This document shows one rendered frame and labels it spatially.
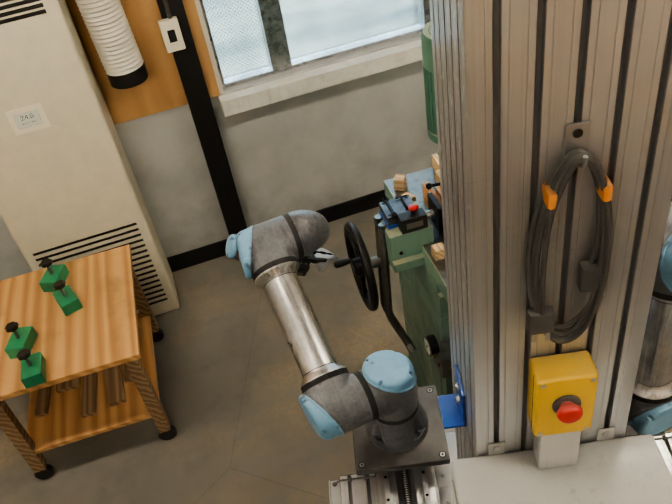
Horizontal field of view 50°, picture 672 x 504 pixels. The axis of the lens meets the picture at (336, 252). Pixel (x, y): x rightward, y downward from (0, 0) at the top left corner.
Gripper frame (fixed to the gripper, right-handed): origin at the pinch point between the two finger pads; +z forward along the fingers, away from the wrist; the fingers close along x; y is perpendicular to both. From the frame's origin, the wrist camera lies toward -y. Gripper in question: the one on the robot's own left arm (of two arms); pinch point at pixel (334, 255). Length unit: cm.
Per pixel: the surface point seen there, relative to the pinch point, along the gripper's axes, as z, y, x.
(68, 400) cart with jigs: -66, 108, -31
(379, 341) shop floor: 53, 60, -30
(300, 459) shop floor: 14, 83, 15
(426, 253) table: 14.8, -21.6, 23.8
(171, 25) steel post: -50, -24, -107
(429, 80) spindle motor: -2, -68, 13
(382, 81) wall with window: 52, -20, -122
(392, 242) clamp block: 4.9, -21.1, 19.9
